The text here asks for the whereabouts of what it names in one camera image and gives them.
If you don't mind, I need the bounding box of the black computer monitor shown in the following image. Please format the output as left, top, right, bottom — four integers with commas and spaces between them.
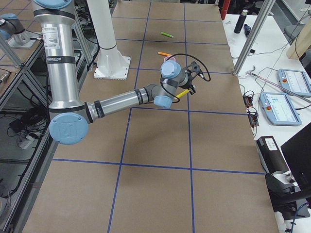
281, 123, 311, 189

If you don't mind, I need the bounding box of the far blue teach pendant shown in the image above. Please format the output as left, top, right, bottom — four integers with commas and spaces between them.
277, 69, 311, 97

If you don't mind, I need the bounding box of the orange connector box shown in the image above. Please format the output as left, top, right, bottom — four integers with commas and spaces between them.
242, 94, 254, 107
247, 112, 259, 128

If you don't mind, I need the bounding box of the blue teach pendant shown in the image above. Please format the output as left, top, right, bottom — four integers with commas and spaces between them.
259, 92, 302, 126
277, 69, 311, 97

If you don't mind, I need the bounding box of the black water bottle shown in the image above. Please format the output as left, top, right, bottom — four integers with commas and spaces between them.
233, 9, 248, 34

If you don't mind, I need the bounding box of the green marker pen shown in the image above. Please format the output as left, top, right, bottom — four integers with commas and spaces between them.
161, 32, 174, 38

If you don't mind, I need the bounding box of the near blue teach pendant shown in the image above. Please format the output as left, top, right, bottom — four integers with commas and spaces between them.
259, 92, 302, 126

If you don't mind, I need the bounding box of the aluminium frame post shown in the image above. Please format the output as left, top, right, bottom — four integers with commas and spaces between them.
232, 0, 275, 76

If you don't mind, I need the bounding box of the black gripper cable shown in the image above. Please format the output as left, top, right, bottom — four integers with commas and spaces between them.
159, 53, 211, 104

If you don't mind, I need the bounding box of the yellow marker pen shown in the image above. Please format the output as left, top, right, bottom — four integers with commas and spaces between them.
174, 89, 190, 100

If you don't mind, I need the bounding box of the pink mesh pen holder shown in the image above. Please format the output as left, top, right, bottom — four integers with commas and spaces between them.
164, 56, 176, 62

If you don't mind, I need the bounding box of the metal reacher rod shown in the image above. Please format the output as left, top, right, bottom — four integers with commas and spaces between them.
246, 70, 304, 98

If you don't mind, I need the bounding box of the near orange connector box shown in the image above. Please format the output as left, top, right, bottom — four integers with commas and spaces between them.
247, 112, 259, 128

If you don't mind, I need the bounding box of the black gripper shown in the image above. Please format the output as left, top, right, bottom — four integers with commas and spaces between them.
181, 70, 195, 95

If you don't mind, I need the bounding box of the far orange connector box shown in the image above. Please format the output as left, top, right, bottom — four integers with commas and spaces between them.
242, 94, 254, 107

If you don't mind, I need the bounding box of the black box white label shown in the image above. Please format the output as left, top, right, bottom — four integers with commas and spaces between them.
256, 136, 289, 174

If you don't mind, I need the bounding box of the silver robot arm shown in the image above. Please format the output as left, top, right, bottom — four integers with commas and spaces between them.
32, 0, 200, 145
0, 13, 25, 40

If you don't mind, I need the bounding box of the orange marker pen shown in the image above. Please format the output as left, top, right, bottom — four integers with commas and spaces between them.
157, 51, 172, 57

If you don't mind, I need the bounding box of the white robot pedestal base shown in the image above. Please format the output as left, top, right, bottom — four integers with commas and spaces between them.
87, 0, 131, 80

